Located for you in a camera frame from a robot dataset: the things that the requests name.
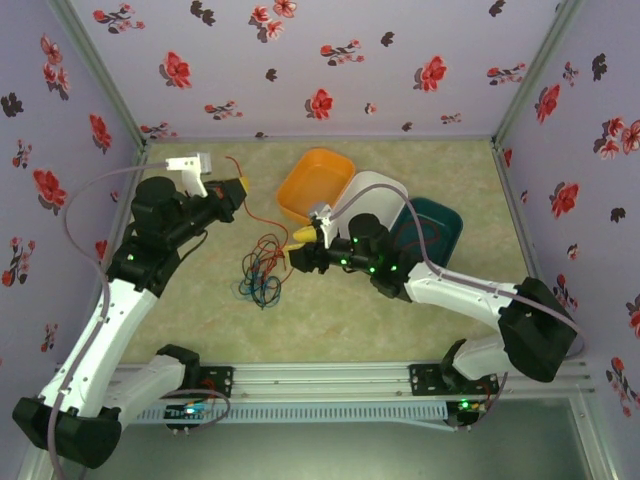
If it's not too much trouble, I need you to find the aluminium lower frame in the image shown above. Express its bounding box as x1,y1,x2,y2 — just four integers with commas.
17,392,621,480

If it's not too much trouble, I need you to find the aluminium corner post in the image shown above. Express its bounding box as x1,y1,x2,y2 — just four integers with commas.
47,0,151,149
492,0,586,146

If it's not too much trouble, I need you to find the aluminium table edge rail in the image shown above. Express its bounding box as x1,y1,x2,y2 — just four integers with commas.
491,139,569,359
79,142,151,364

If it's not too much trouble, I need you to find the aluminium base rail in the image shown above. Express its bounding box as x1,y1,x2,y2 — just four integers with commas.
48,358,594,401

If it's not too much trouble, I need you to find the thin red cable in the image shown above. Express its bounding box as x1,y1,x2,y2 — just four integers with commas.
398,218,445,252
224,154,296,286

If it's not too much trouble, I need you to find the left arm grey cable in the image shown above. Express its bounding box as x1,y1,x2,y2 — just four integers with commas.
47,162,232,480

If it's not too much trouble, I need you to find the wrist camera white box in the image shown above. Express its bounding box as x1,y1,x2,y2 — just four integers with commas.
308,201,337,249
164,151,215,197

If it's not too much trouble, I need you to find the thin black cable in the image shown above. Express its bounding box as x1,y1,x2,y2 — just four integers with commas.
243,242,285,309
242,244,284,311

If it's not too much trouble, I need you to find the white slotted cable duct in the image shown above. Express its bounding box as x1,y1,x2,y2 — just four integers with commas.
119,401,449,426

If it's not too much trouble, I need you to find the orange plastic tray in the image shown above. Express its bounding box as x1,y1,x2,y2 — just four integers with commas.
275,148,357,225

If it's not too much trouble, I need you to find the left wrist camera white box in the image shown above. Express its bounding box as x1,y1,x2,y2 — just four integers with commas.
164,151,215,197

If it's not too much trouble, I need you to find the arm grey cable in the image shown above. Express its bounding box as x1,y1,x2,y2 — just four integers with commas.
47,162,232,480
329,184,589,431

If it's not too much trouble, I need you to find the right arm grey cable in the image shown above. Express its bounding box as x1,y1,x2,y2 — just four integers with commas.
329,184,589,431

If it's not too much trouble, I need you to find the white plastic tray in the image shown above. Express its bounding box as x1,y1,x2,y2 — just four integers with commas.
329,170,409,239

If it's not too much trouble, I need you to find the small controller board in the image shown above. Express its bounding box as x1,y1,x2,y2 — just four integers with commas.
163,402,214,436
446,398,490,432

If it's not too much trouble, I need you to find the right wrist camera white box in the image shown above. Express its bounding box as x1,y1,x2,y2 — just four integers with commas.
308,201,337,249

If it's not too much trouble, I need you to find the teal plastic tray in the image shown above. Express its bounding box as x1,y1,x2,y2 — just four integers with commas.
387,196,464,269

